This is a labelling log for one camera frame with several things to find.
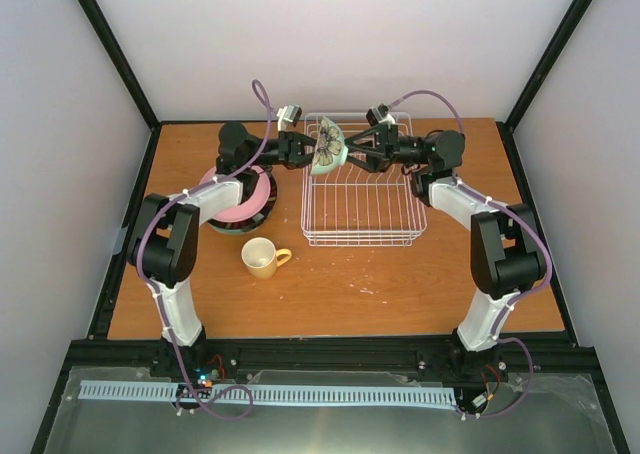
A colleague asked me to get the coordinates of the white wire dish rack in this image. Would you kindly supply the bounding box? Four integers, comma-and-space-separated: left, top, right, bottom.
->
300, 111, 429, 248

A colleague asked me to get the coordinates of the teal bottom bowl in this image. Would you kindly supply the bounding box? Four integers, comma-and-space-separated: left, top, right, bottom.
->
208, 219, 265, 235

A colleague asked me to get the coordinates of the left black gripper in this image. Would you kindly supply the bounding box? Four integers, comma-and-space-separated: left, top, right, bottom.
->
244, 130, 330, 169

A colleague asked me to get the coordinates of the black aluminium frame rail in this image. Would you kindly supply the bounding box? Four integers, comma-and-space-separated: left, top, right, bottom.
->
64, 334, 599, 381

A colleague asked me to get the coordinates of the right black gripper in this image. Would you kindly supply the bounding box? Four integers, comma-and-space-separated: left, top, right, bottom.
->
339, 124, 428, 174

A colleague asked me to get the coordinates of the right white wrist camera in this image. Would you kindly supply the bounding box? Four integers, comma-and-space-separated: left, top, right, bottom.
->
366, 104, 396, 126

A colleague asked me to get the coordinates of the pink plate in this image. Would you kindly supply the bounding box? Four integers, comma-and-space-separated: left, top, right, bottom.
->
197, 166, 271, 224

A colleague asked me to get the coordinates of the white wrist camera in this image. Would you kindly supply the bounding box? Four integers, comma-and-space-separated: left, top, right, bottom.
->
276, 105, 302, 131
366, 104, 396, 126

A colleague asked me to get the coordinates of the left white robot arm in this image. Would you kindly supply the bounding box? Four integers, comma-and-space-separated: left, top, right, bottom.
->
127, 121, 315, 377

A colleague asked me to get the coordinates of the dark striped plate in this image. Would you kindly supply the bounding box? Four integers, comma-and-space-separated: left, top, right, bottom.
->
208, 166, 278, 224

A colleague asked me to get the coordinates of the yellow mug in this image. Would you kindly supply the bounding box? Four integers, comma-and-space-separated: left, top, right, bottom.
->
241, 237, 292, 279

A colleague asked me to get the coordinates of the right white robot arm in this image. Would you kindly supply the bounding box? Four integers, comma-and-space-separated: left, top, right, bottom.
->
344, 124, 553, 353

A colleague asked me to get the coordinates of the teal ceramic bowl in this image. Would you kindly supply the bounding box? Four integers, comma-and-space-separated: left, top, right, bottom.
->
310, 117, 348, 176

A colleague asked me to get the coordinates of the light blue cable duct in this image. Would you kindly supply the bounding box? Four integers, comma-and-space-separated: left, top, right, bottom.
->
78, 380, 456, 410

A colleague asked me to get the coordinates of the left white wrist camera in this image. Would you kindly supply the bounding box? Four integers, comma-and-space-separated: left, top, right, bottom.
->
276, 105, 302, 131

